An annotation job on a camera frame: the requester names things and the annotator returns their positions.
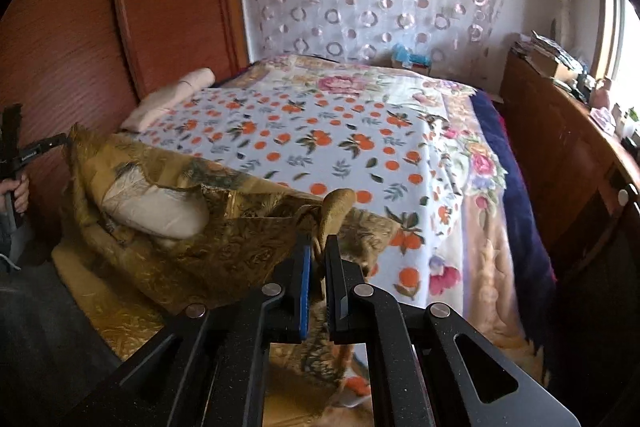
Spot golden brown patterned garment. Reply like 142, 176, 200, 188
52, 124, 399, 426

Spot person's left hand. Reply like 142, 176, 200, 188
0, 173, 29, 215

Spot pale pink pillow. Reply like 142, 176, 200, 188
119, 68, 216, 133

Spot pink floral quilt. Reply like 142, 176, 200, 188
231, 55, 542, 377

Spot red-brown louvered wooden wardrobe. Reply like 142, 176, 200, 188
0, 0, 252, 228

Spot dark blue blanket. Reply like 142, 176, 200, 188
471, 91, 555, 347

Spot long wooden side cabinet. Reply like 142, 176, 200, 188
500, 52, 639, 277

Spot teal item on box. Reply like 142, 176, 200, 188
392, 44, 432, 75

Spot small bottles on cabinet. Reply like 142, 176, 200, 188
612, 103, 639, 142

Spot pink figurine on cabinet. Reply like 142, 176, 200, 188
589, 77, 612, 108

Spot stack of papers and boxes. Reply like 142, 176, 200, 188
512, 31, 585, 82

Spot window with wooden frame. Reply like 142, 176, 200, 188
591, 0, 639, 113

